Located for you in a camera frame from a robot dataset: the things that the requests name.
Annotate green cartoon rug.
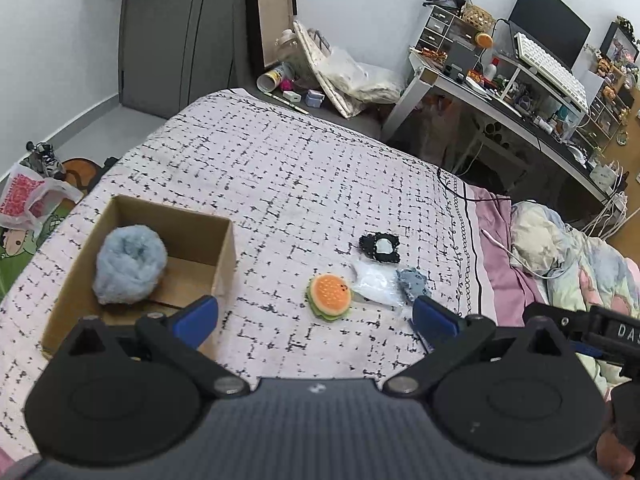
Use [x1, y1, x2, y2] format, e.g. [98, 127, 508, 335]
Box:
[0, 157, 118, 301]

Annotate grey desk box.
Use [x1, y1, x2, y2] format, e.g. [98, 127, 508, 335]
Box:
[447, 40, 476, 73]

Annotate black picture frame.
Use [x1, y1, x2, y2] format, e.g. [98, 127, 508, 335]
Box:
[242, 0, 298, 76]

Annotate fluffy light blue plush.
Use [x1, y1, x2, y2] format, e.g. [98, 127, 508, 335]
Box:
[91, 226, 168, 306]

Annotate grey white drawer organiser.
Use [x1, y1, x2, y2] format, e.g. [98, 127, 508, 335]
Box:
[417, 4, 476, 53]

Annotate pastel floral quilt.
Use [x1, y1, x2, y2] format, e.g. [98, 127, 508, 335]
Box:
[510, 200, 640, 401]

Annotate small grey-blue plush toy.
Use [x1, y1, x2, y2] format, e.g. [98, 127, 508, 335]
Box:
[396, 267, 428, 303]

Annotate cylindrical paper can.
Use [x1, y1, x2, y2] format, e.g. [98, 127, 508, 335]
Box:
[256, 62, 293, 92]

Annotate red and white plastic bag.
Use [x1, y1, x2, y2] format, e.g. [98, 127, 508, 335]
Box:
[0, 162, 85, 231]

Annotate white cable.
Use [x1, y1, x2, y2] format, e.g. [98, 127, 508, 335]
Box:
[481, 229, 566, 278]

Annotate pink bed sheet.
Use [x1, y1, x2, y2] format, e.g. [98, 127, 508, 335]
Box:
[465, 185, 551, 321]

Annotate framed picture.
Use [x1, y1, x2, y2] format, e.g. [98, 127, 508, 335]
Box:
[600, 22, 640, 66]

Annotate black and white soft toy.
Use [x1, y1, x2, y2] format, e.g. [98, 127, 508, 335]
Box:
[358, 232, 401, 263]

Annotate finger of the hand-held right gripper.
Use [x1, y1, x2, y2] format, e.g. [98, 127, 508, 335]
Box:
[523, 302, 606, 359]

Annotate white keyboard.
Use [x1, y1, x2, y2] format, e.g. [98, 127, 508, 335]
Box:
[514, 32, 590, 111]

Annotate white black-patterned bedspread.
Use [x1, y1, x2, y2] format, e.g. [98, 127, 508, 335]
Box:
[0, 89, 481, 461]

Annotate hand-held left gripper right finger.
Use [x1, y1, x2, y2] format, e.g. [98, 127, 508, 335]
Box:
[382, 295, 583, 401]

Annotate black cable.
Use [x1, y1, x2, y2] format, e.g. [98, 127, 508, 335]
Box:
[437, 167, 513, 206]

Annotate clear plastic jar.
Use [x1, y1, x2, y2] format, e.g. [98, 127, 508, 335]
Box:
[274, 29, 303, 66]

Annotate grey wardrobe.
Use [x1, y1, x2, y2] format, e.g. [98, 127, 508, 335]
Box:
[119, 0, 251, 121]

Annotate large white plastic bag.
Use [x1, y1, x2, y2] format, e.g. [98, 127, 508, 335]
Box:
[327, 47, 406, 103]

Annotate brown cardboard box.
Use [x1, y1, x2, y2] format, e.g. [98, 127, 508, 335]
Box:
[41, 195, 237, 361]

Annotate white power strip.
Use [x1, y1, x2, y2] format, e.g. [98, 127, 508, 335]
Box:
[590, 160, 628, 196]

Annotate wicker basket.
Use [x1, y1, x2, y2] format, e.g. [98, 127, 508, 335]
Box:
[461, 4, 496, 28]

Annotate thin patterned stick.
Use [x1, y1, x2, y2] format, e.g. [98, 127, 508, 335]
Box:
[270, 92, 311, 115]

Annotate grey sneakers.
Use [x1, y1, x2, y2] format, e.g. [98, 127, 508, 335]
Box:
[25, 141, 66, 181]

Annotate black computer monitor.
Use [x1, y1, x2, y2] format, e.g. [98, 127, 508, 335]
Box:
[507, 0, 592, 71]

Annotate burger plush toy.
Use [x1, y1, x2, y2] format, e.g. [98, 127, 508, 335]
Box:
[307, 274, 354, 321]

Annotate white desk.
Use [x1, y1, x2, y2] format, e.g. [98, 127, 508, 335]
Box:
[382, 50, 631, 206]

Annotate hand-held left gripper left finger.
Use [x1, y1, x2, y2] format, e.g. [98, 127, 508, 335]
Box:
[52, 295, 252, 401]

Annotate beige tote bag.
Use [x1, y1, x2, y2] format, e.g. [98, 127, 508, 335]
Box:
[292, 20, 371, 118]

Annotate small clear plastic bag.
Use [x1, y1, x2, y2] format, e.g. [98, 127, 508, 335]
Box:
[350, 259, 408, 311]

